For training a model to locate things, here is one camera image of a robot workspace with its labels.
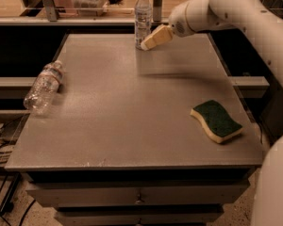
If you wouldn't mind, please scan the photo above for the metal shelf rack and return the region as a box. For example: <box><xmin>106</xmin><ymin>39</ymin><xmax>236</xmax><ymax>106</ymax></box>
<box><xmin>0</xmin><ymin>0</ymin><xmax>283</xmax><ymax>31</ymax></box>

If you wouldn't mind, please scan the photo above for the grey drawer cabinet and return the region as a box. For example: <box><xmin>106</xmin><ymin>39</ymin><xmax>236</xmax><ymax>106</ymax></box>
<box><xmin>7</xmin><ymin>34</ymin><xmax>263</xmax><ymax>226</ymax></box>

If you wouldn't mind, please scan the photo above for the round drawer knob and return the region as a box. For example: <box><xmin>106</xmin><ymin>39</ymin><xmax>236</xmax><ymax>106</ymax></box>
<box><xmin>135</xmin><ymin>195</ymin><xmax>144</xmax><ymax>205</ymax></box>

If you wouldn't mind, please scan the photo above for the clear plastic storage box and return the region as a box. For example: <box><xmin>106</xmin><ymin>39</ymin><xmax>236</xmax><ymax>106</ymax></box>
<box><xmin>72</xmin><ymin>0</ymin><xmax>108</xmax><ymax>16</ymax></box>

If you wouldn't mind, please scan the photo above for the black cables left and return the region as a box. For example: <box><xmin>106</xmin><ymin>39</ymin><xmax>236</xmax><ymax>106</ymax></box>
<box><xmin>0</xmin><ymin>115</ymin><xmax>37</xmax><ymax>226</ymax></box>

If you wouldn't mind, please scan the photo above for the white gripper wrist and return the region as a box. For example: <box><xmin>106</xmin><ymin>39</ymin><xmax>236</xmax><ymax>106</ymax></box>
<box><xmin>141</xmin><ymin>2</ymin><xmax>194</xmax><ymax>51</ymax></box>

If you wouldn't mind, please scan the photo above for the green yellow sponge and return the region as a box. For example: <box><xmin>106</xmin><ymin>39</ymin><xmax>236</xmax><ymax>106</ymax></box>
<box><xmin>191</xmin><ymin>100</ymin><xmax>242</xmax><ymax>144</ymax></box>

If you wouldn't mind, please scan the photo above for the blue label plastic bottle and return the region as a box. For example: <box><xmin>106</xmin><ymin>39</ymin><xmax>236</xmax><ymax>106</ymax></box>
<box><xmin>134</xmin><ymin>0</ymin><xmax>152</xmax><ymax>49</ymax></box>

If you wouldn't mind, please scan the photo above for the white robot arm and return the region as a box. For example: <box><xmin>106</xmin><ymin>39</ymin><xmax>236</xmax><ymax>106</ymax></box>
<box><xmin>141</xmin><ymin>0</ymin><xmax>283</xmax><ymax>226</ymax></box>

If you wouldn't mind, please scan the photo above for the clear crushed plastic bottle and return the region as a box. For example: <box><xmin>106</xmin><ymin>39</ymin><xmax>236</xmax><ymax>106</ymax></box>
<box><xmin>24</xmin><ymin>60</ymin><xmax>64</xmax><ymax>115</ymax></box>

